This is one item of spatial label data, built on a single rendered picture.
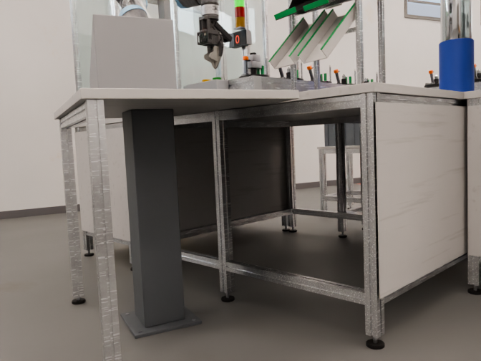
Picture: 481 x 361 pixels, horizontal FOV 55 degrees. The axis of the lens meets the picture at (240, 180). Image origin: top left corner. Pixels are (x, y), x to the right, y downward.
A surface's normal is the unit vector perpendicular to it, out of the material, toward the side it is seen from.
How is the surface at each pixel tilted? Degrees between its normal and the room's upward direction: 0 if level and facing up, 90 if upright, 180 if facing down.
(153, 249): 90
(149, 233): 90
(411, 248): 90
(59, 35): 90
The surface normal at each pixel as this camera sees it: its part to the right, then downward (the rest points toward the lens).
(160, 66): 0.42, 0.06
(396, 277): 0.70, 0.03
